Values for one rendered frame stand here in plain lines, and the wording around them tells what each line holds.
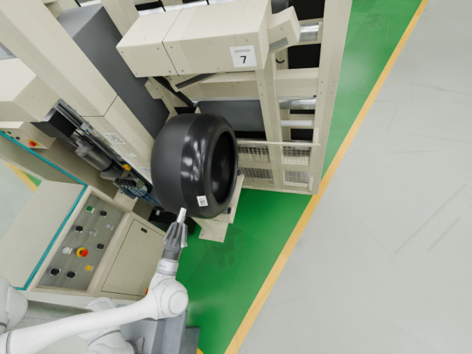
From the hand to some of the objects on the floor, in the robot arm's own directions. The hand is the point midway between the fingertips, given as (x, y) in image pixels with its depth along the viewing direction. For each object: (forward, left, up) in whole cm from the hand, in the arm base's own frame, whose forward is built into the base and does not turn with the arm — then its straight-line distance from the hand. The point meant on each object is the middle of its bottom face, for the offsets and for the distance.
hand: (182, 215), depth 110 cm
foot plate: (+42, +30, -121) cm, 131 cm away
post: (+42, +30, -121) cm, 132 cm away
